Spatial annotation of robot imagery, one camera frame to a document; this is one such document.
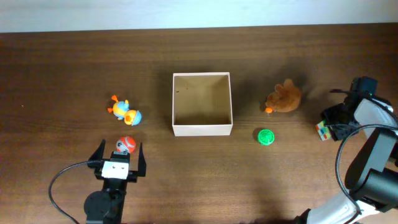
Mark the green lattice ball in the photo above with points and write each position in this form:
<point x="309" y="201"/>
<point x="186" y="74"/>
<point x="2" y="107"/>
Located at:
<point x="265" y="137"/>

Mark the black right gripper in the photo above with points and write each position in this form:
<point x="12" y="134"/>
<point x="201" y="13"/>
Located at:
<point x="328" y="115"/>

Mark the orange blue duck toy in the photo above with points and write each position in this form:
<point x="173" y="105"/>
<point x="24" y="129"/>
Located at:
<point x="122" y="111"/>

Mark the red white ball toy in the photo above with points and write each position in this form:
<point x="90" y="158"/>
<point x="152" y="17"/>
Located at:
<point x="126" y="144"/>

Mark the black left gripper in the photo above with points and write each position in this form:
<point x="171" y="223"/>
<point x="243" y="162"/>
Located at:
<point x="96" y="160"/>

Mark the pink cardboard box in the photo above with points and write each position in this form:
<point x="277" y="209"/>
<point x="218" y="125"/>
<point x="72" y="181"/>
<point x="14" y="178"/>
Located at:
<point x="202" y="104"/>

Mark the colourful puzzle cube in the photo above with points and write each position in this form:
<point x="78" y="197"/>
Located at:
<point x="323" y="131"/>

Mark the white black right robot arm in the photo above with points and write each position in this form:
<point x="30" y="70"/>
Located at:
<point x="368" y="187"/>

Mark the brown plush chicken toy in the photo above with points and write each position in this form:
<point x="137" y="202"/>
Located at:
<point x="285" y="98"/>

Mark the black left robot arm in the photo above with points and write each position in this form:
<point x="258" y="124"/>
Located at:
<point x="106" y="205"/>

